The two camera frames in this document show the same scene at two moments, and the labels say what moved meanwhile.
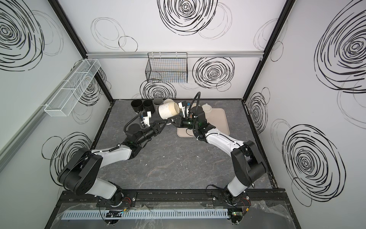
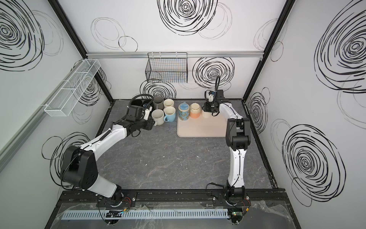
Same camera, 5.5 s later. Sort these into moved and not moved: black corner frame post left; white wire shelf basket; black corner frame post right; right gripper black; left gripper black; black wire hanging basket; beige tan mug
Moved: beige tan mug; right gripper black; left gripper black
Not moved: black wire hanging basket; white wire shelf basket; black corner frame post right; black corner frame post left
